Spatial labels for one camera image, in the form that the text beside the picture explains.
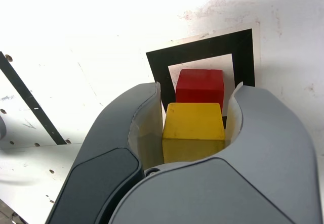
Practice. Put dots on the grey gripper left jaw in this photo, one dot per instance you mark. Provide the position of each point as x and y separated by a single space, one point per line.
101 171

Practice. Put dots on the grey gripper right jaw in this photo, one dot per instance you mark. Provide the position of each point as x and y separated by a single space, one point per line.
227 196

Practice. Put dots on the yellow cube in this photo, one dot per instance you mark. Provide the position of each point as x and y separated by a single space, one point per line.
192 123

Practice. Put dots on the red cube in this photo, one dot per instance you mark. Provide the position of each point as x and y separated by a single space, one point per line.
200 87

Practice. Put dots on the black tape square outline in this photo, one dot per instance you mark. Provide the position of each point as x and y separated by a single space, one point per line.
202 47

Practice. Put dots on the black tape strip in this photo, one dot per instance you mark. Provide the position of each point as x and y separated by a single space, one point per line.
27 95

